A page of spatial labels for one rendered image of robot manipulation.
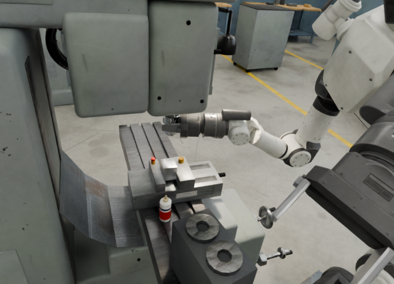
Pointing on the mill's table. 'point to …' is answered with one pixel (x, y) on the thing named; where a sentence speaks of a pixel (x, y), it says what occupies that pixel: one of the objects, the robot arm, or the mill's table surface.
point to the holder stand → (207, 252)
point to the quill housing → (180, 55)
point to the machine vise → (148, 196)
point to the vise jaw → (184, 174)
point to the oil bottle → (165, 209)
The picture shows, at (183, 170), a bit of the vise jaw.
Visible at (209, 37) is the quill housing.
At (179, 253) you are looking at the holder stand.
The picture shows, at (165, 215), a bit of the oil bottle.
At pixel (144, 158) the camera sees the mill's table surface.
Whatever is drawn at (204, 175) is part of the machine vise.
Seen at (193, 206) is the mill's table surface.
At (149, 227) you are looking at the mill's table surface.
